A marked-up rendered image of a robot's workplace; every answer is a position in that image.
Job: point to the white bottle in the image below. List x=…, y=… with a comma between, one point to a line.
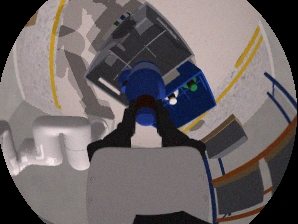
x=172, y=98

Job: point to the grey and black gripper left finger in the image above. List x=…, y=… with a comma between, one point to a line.
x=120, y=134

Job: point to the white paper pick list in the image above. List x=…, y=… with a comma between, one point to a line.
x=118, y=22

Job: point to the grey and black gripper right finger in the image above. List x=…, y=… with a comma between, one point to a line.
x=174, y=137

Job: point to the blue crate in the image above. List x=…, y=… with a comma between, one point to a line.
x=186, y=110

